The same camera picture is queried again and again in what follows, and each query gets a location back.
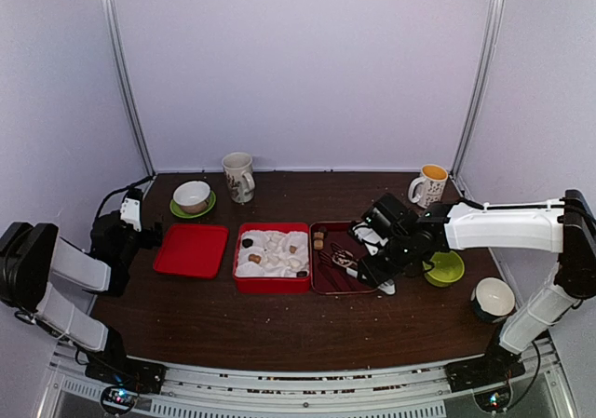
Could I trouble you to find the red tin lid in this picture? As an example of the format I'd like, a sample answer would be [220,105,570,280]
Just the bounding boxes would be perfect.
[153,223,229,279]

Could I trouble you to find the metal serving tongs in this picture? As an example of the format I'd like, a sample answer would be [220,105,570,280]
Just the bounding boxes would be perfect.
[318,242,396,296]

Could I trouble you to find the red chocolate tray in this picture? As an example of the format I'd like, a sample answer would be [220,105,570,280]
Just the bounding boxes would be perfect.
[309,222,374,295]

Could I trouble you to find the red tin box base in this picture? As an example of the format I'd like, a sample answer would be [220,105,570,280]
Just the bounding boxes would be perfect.
[233,222,312,294]

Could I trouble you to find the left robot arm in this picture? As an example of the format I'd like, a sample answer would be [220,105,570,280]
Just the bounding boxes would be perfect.
[1,211,163,384]

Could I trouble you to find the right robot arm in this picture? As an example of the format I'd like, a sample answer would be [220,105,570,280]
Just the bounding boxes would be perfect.
[348,189,595,383]

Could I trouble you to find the brown ridged chocolate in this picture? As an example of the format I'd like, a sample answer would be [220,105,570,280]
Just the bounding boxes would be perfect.
[249,254,262,264]

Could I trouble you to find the green saucer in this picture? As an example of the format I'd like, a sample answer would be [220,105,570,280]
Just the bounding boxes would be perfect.
[169,191,216,220]

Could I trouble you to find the lime green bowl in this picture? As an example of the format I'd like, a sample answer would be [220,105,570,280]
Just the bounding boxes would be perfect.
[423,250,465,288]

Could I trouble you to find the white bowl on saucer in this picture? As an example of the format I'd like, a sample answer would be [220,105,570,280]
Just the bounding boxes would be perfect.
[173,181,211,211]

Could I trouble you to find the white mug yellow inside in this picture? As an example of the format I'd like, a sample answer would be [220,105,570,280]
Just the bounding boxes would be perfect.
[407,164,449,209]

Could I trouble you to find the dark bowl white inside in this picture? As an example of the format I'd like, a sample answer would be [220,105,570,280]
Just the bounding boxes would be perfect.
[470,277,516,324]

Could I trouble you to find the white paper cupcake liners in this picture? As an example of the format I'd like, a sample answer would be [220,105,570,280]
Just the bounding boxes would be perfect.
[235,230,310,278]

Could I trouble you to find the tall white patterned mug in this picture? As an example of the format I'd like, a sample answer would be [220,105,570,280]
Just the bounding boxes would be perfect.
[222,152,256,204]

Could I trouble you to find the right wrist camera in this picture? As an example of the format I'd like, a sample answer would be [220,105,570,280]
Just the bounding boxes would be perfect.
[348,222,388,256]

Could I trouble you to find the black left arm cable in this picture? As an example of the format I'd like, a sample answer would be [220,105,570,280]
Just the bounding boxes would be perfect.
[95,175,155,226]

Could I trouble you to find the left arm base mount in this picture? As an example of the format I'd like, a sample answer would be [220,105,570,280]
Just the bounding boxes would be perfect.
[85,359,167,394]

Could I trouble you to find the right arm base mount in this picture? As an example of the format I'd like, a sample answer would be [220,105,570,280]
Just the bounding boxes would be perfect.
[444,357,526,392]

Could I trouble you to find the front aluminium rail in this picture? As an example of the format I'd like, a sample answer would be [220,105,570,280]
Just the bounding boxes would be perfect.
[33,338,580,417]

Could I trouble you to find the left aluminium frame post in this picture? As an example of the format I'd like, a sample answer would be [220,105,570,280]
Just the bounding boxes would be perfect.
[102,0,156,176]

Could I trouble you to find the aluminium frame post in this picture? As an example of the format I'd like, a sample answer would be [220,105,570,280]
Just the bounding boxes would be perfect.
[102,0,156,176]
[451,0,506,182]

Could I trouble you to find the right aluminium frame post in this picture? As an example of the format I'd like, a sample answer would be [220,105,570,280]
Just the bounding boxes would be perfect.
[451,0,506,182]

